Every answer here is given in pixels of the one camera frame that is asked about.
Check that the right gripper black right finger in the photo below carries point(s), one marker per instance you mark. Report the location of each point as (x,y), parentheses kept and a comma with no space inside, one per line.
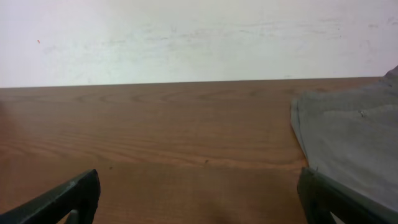
(323,199)

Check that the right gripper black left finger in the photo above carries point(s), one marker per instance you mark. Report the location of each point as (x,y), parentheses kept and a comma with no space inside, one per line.
(76,199)

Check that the beige khaki shorts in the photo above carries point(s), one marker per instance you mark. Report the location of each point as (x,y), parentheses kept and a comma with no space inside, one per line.
(351,136)

